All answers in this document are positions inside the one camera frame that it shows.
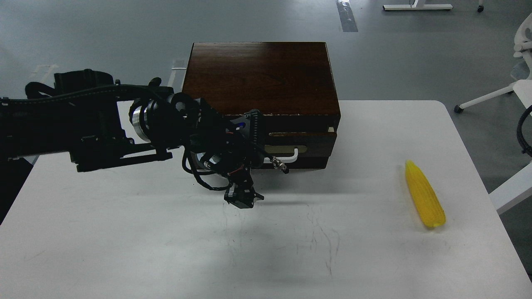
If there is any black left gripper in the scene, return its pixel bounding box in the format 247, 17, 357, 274
183, 97, 289, 209

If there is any white drawer handle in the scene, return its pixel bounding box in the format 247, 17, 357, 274
279, 147, 299, 164

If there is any dark wooden drawer front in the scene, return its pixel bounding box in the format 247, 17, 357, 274
264, 131, 337, 159

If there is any yellow corn cob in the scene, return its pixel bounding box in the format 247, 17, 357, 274
405, 159, 446, 228

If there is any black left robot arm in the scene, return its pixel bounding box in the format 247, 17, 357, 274
1, 69, 289, 209

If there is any dark wooden drawer cabinet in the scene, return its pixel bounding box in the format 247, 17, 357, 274
181, 42, 341, 169

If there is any grey floor tape strip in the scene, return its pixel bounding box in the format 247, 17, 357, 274
335, 0, 359, 33

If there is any white desk foot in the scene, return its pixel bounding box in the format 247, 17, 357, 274
382, 0, 453, 11

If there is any white chair base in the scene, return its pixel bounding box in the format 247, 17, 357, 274
453, 15, 532, 113

